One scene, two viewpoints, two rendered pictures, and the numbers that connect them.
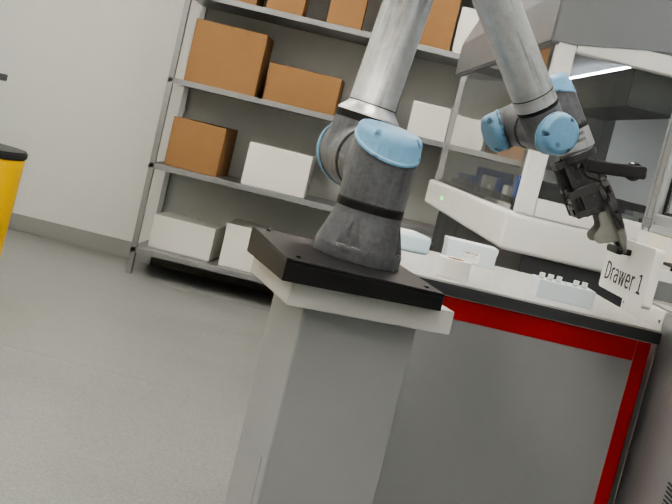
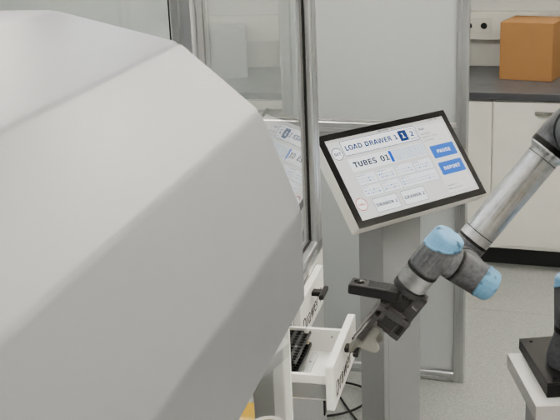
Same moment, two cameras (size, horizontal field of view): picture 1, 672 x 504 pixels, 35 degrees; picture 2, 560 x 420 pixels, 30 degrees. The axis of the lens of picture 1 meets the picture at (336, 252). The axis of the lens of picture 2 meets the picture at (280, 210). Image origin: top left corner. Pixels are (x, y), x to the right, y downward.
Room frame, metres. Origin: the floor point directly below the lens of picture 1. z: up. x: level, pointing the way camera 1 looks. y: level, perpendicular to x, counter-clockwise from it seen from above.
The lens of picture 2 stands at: (4.20, -0.04, 1.95)
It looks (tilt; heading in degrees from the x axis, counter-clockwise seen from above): 18 degrees down; 197
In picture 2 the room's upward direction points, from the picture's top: 2 degrees counter-clockwise
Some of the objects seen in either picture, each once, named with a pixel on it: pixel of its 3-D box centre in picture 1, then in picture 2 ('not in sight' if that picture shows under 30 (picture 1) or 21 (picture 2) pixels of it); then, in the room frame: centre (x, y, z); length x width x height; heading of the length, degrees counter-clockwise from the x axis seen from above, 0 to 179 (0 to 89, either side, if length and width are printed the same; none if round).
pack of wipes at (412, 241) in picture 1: (404, 238); not in sight; (2.67, -0.16, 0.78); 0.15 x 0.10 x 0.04; 13
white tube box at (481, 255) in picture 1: (469, 252); not in sight; (2.69, -0.33, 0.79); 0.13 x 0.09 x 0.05; 92
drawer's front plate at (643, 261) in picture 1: (629, 269); (341, 360); (2.07, -0.56, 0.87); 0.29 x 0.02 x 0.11; 3
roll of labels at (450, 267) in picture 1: (453, 268); not in sight; (2.24, -0.25, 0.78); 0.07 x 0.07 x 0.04
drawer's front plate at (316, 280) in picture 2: not in sight; (309, 303); (1.77, -0.72, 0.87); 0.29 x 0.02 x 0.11; 3
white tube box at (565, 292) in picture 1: (561, 291); not in sight; (2.31, -0.49, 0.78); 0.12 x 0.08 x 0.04; 91
